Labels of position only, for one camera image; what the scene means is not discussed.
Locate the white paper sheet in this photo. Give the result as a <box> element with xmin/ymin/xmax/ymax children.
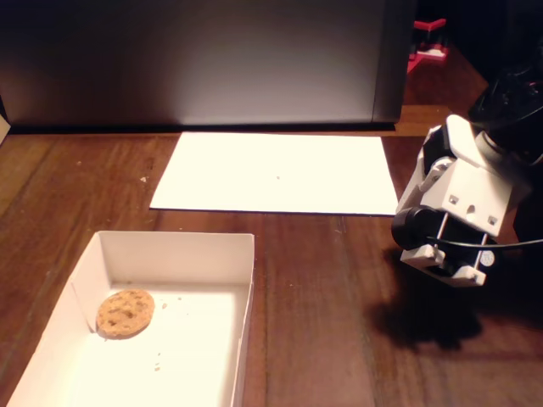
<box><xmin>149</xmin><ymin>131</ymin><xmax>400</xmax><ymax>217</ymax></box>

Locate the thin black cable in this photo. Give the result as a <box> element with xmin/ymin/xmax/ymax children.
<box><xmin>425</xmin><ymin>236</ymin><xmax>543</xmax><ymax>252</ymax></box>

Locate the red and white plastic stand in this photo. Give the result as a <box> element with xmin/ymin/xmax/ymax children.
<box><xmin>406</xmin><ymin>18</ymin><xmax>451</xmax><ymax>76</ymax></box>

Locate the large dark cabinet box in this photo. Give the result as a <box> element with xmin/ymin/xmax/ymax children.
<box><xmin>0</xmin><ymin>0</ymin><xmax>416</xmax><ymax>134</ymax></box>

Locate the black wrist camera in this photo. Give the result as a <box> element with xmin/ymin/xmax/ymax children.
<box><xmin>390</xmin><ymin>206</ymin><xmax>440</xmax><ymax>253</ymax></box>

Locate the white open cardboard box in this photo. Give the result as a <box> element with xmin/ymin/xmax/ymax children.
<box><xmin>0</xmin><ymin>230</ymin><xmax>257</xmax><ymax>407</ymax></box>

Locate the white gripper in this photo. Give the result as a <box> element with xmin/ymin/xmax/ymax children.
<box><xmin>395</xmin><ymin>125</ymin><xmax>532</xmax><ymax>288</ymax></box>

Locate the cream board edge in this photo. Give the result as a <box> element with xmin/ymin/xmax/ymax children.
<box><xmin>0</xmin><ymin>95</ymin><xmax>12</xmax><ymax>146</ymax></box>

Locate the round chocolate chip cookie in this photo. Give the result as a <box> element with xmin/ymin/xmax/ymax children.
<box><xmin>95</xmin><ymin>288</ymin><xmax>155</xmax><ymax>342</ymax></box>

